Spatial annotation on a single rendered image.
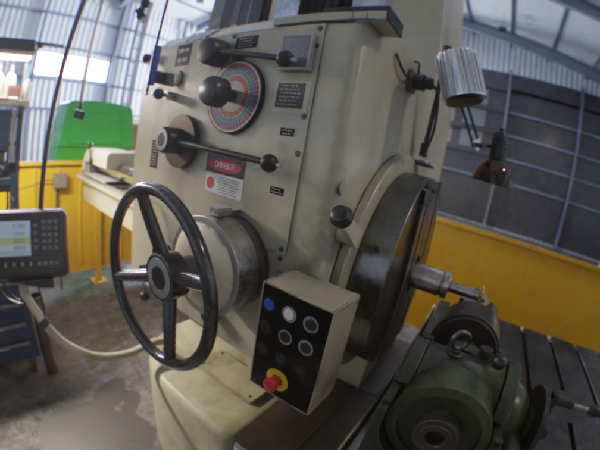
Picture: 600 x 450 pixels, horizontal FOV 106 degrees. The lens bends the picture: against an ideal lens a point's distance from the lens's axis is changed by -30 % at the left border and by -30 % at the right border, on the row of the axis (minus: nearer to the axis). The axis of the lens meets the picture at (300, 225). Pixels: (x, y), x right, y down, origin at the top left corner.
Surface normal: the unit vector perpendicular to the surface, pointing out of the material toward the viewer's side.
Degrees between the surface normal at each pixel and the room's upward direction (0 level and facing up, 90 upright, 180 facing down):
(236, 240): 42
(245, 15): 90
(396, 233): 58
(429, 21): 90
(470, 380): 9
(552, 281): 90
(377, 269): 77
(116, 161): 90
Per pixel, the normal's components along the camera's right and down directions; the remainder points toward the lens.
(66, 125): 0.83, 0.18
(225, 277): -0.06, 0.12
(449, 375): -0.02, -0.99
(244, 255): 0.78, -0.29
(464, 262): -0.55, 0.11
